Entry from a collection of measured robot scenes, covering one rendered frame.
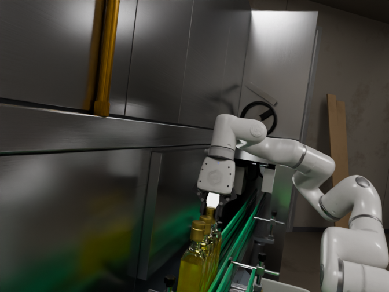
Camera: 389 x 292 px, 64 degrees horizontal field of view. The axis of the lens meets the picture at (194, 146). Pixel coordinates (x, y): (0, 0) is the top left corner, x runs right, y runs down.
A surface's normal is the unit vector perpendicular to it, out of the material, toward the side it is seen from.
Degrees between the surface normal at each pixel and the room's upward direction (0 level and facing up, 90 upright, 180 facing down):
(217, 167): 73
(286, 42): 90
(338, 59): 90
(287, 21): 90
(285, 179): 90
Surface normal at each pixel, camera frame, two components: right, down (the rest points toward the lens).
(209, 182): -0.29, -0.24
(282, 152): -0.79, -0.38
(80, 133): 0.94, 0.14
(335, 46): 0.30, 0.10
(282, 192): -0.31, 0.02
